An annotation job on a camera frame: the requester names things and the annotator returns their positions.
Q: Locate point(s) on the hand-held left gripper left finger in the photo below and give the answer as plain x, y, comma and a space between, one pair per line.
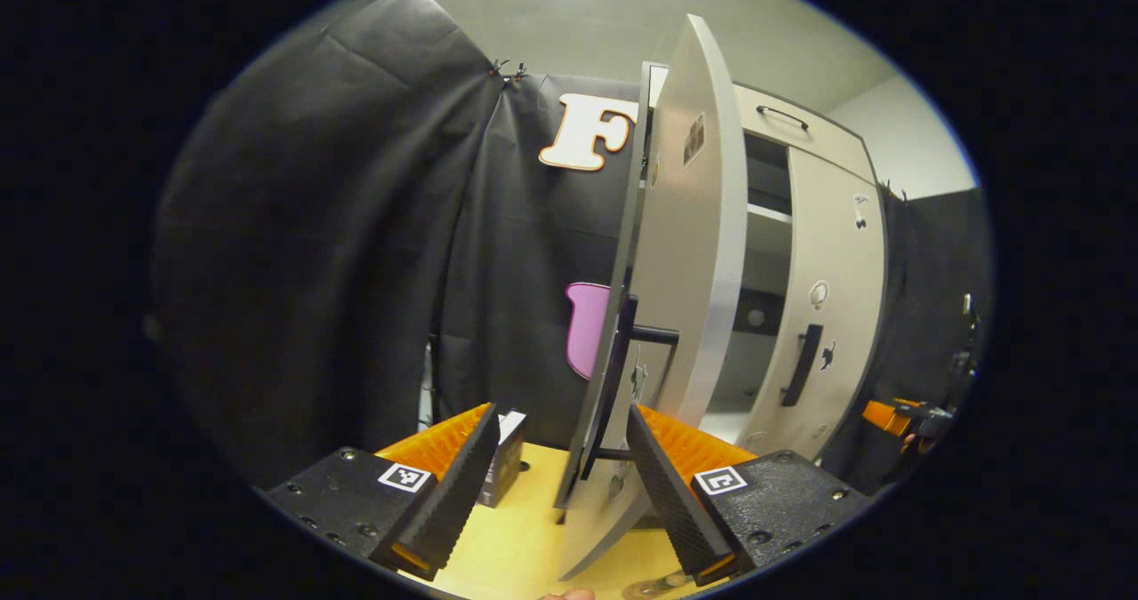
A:
453, 502

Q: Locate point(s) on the small black box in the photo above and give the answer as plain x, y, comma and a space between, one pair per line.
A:
502, 467

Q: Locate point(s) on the white cabinet drawer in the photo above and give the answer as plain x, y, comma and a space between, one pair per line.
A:
827, 142

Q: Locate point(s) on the white door with camera sticker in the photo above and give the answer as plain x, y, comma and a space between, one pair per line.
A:
693, 227

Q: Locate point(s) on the white cabinet shelf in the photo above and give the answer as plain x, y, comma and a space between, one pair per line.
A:
725, 420
769, 213

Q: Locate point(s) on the white door with cat sticker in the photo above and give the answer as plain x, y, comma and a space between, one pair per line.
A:
840, 253

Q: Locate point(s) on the white and grey cabinet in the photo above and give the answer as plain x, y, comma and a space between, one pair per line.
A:
766, 262

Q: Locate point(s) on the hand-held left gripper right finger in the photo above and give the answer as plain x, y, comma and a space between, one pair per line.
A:
671, 502

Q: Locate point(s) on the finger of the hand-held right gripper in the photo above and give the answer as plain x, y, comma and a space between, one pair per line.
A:
929, 412
885, 418

